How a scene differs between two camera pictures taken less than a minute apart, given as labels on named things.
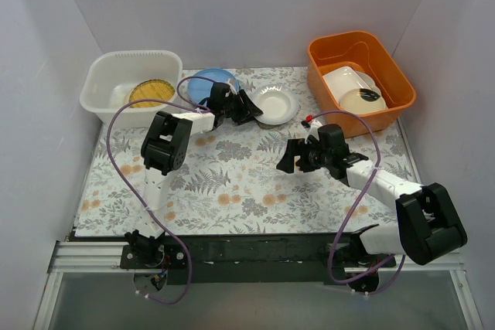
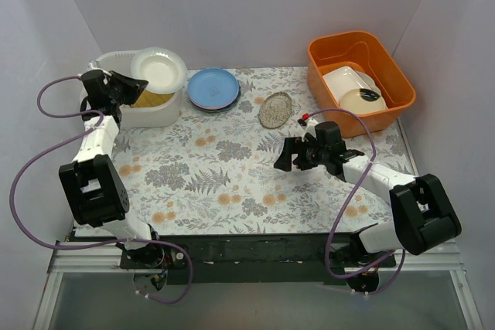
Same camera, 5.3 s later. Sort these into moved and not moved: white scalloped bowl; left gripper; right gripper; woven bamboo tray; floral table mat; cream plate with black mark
Moved: white scalloped bowl; left gripper
Not moved: cream plate with black mark; floral table mat; right gripper; woven bamboo tray
